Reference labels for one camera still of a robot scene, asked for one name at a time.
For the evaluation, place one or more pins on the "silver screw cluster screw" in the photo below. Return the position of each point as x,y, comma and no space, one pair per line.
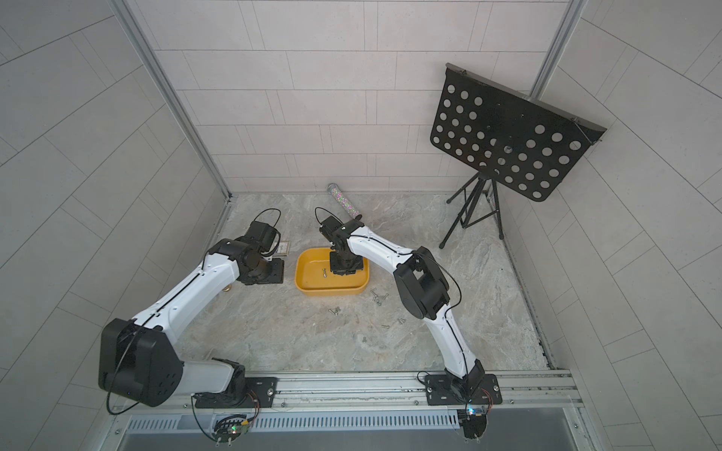
378,298

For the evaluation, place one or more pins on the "rhinestone silver microphone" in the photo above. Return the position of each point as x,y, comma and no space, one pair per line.
334,190

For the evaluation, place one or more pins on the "right green circuit board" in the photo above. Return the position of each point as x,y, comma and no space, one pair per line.
473,422

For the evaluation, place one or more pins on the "left green circuit board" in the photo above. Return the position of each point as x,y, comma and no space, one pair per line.
228,429

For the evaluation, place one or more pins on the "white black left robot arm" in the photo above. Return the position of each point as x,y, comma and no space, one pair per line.
138,359

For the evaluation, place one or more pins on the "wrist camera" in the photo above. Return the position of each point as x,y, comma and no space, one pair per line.
330,227
263,238

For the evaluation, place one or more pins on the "aluminium rail frame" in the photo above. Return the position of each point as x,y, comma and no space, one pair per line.
541,410

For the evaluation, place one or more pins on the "black perforated music stand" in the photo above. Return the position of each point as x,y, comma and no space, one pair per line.
508,139

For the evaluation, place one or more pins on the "yellow plastic storage box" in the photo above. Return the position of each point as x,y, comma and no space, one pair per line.
309,276

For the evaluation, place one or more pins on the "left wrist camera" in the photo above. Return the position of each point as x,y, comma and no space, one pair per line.
263,238

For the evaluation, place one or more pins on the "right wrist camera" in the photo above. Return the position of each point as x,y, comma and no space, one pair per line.
330,227

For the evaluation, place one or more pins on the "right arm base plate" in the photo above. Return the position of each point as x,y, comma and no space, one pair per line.
445,390

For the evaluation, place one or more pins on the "green circuit board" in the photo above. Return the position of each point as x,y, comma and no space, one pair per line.
473,422
228,429

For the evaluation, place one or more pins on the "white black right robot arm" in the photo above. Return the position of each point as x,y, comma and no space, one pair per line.
422,286

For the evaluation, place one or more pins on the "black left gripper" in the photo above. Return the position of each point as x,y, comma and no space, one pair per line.
277,276

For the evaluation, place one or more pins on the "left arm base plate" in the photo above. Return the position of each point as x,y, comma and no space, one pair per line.
245,393

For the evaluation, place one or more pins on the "playing card box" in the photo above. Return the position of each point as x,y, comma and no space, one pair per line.
283,248

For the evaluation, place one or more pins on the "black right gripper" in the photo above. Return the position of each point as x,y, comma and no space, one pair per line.
338,268

